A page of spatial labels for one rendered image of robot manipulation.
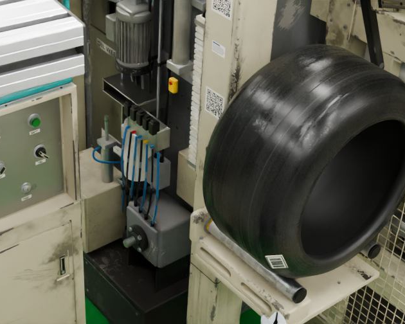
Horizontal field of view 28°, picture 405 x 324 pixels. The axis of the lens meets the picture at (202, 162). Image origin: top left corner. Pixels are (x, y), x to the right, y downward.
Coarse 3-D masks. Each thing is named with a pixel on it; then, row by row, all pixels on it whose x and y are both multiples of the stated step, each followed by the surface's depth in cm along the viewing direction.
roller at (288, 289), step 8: (208, 224) 219; (216, 232) 217; (224, 240) 215; (232, 248) 213; (240, 248) 211; (240, 256) 211; (248, 256) 209; (248, 264) 210; (256, 264) 207; (264, 272) 205; (272, 272) 204; (272, 280) 203; (280, 280) 202; (288, 280) 201; (280, 288) 202; (288, 288) 200; (296, 288) 199; (304, 288) 200; (288, 296) 200; (296, 296) 198; (304, 296) 201
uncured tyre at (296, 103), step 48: (336, 48) 193; (240, 96) 185; (288, 96) 178; (336, 96) 175; (384, 96) 180; (240, 144) 181; (288, 144) 173; (336, 144) 175; (384, 144) 215; (240, 192) 181; (288, 192) 175; (336, 192) 224; (384, 192) 216; (240, 240) 190; (288, 240) 182; (336, 240) 215
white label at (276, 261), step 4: (268, 256) 186; (272, 256) 185; (276, 256) 185; (280, 256) 185; (268, 260) 187; (272, 260) 187; (276, 260) 187; (280, 260) 186; (284, 260) 186; (272, 264) 188; (276, 264) 188; (280, 264) 188; (284, 264) 188; (272, 268) 190; (276, 268) 190; (280, 268) 189
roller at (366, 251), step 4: (372, 240) 216; (368, 244) 214; (372, 244) 214; (376, 244) 214; (364, 248) 215; (368, 248) 214; (372, 248) 213; (376, 248) 214; (380, 248) 215; (364, 252) 215; (368, 252) 214; (372, 252) 213; (376, 252) 215; (368, 256) 214; (372, 256) 215
